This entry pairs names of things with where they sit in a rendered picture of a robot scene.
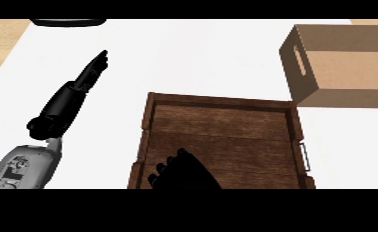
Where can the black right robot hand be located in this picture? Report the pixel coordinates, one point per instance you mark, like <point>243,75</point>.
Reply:
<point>190,174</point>

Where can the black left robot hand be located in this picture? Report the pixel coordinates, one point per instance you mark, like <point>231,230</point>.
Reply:
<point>63,107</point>

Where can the dark rounded appliance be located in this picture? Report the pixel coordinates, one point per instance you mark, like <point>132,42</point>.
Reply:
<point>67,22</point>

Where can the brown wooden tray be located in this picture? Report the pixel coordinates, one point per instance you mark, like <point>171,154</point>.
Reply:
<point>222,139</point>

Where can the cardboard box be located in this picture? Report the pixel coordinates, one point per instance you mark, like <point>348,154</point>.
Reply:
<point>337,66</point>

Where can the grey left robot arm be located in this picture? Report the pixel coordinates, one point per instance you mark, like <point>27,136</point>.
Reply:
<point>27,166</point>

